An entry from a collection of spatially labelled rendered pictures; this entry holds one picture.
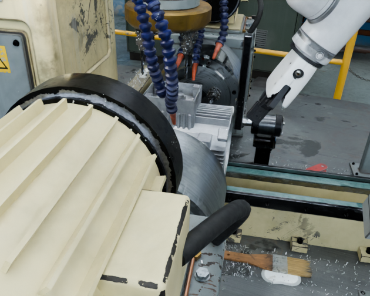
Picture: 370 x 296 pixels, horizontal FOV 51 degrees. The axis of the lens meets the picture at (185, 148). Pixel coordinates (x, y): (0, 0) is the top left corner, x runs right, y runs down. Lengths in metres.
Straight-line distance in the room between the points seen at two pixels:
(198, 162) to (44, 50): 0.35
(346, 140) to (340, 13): 0.86
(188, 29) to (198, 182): 0.32
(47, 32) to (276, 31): 3.44
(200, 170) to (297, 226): 0.42
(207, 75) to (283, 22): 2.98
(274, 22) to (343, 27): 3.32
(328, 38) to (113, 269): 0.60
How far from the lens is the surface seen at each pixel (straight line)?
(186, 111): 0.87
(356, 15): 0.76
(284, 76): 0.77
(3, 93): 0.86
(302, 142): 1.47
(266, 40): 4.11
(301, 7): 0.73
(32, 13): 0.77
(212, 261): 0.46
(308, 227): 1.01
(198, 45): 1.04
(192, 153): 0.66
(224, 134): 0.86
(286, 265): 0.97
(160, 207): 0.29
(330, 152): 1.44
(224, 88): 1.12
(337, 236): 1.03
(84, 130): 0.32
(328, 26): 0.75
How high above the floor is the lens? 1.50
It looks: 31 degrees down
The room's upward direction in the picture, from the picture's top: 2 degrees clockwise
